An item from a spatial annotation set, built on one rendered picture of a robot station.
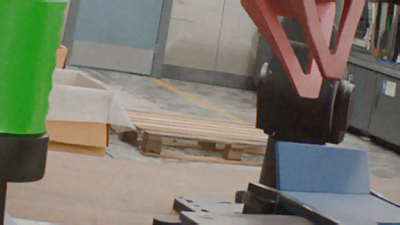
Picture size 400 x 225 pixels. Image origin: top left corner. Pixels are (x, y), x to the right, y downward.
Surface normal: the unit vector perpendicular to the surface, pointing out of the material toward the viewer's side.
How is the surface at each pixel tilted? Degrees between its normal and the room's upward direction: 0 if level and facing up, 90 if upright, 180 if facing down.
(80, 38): 90
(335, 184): 60
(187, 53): 90
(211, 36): 90
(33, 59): 76
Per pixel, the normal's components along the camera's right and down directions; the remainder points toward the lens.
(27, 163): 0.77, 0.20
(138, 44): 0.28, 0.15
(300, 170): 0.37, -0.35
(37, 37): 0.73, -0.05
